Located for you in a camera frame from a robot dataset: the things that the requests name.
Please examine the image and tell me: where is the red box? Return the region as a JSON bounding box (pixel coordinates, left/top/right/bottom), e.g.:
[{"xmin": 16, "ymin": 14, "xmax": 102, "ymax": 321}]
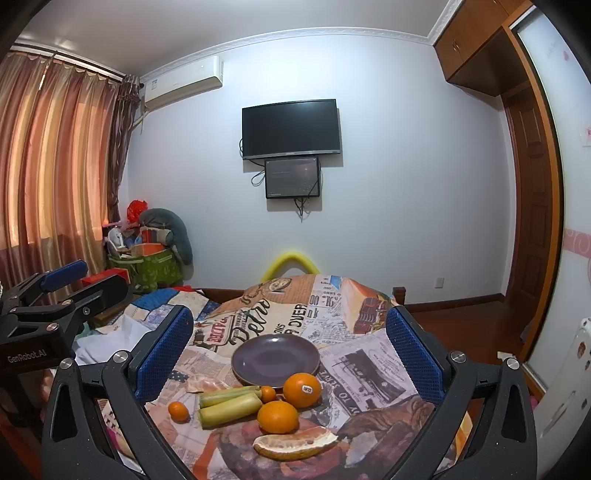
[{"xmin": 80, "ymin": 268, "xmax": 130, "ymax": 286}]

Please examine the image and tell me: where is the black wall television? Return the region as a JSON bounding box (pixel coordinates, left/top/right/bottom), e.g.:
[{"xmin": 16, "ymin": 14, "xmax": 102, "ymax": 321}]
[{"xmin": 242, "ymin": 99, "xmax": 342, "ymax": 160}]

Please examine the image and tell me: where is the newspaper print tablecloth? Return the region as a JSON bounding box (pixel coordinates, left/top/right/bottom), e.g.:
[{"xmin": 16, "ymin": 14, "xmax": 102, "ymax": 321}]
[{"xmin": 98, "ymin": 273, "xmax": 475, "ymax": 480}]

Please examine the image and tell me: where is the green storage box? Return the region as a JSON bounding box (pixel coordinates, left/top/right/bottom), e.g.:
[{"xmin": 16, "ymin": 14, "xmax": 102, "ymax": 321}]
[{"xmin": 108, "ymin": 249, "xmax": 183, "ymax": 294}]

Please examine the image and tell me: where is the red plastic bag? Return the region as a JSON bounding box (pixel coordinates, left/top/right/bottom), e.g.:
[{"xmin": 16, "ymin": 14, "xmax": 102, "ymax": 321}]
[{"xmin": 126, "ymin": 199, "xmax": 148, "ymax": 224}]

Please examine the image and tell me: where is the orange pink curtain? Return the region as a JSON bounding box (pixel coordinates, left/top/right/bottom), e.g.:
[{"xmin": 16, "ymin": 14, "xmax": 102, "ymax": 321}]
[{"xmin": 1, "ymin": 52, "xmax": 123, "ymax": 288}]

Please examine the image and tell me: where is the wooden door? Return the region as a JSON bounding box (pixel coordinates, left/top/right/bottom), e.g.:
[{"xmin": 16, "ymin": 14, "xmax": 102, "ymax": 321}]
[{"xmin": 504, "ymin": 87, "xmax": 552, "ymax": 340}]

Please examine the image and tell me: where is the grey plush pillow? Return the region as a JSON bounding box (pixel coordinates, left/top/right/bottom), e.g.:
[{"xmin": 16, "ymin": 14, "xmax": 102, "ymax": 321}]
[{"xmin": 139, "ymin": 208, "xmax": 193, "ymax": 265}]

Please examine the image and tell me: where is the blue patchwork quilt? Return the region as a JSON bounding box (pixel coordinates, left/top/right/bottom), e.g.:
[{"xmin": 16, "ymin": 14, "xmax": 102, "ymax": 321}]
[{"xmin": 73, "ymin": 288, "xmax": 219, "ymax": 365}]

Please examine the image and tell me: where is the large orange front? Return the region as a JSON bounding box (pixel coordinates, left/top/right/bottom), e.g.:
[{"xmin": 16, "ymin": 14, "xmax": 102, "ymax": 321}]
[{"xmin": 256, "ymin": 400, "xmax": 300, "ymax": 434}]

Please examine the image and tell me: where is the dark purple plate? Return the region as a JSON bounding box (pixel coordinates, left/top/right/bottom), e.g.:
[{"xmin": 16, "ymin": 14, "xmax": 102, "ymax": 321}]
[{"xmin": 230, "ymin": 334, "xmax": 320, "ymax": 388}]

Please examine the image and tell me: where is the white air conditioner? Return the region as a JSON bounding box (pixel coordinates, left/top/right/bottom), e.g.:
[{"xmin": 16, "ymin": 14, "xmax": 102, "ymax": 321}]
[{"xmin": 144, "ymin": 56, "xmax": 223, "ymax": 111}]

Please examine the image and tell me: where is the small tangerine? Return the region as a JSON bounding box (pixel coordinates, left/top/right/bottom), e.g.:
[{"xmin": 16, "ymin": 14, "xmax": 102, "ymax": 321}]
[
  {"xmin": 260, "ymin": 386, "xmax": 276, "ymax": 403},
  {"xmin": 167, "ymin": 401, "xmax": 190, "ymax": 424}
]

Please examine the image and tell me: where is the small dark wall monitor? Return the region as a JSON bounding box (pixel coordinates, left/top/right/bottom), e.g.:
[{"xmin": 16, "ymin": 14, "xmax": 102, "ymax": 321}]
[{"xmin": 264, "ymin": 157, "xmax": 321, "ymax": 199}]

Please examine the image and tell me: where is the pomelo segment with rind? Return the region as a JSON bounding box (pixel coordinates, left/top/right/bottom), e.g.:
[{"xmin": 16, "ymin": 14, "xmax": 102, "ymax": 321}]
[{"xmin": 252, "ymin": 426, "xmax": 339, "ymax": 461}]

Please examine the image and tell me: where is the wooden overhead cabinet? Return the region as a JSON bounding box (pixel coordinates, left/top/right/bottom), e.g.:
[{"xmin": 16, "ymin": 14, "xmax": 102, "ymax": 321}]
[{"xmin": 435, "ymin": 1, "xmax": 532, "ymax": 97}]

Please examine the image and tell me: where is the large orange with sticker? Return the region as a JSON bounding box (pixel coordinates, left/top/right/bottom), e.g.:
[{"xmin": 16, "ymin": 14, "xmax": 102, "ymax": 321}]
[{"xmin": 283, "ymin": 373, "xmax": 322, "ymax": 409}]

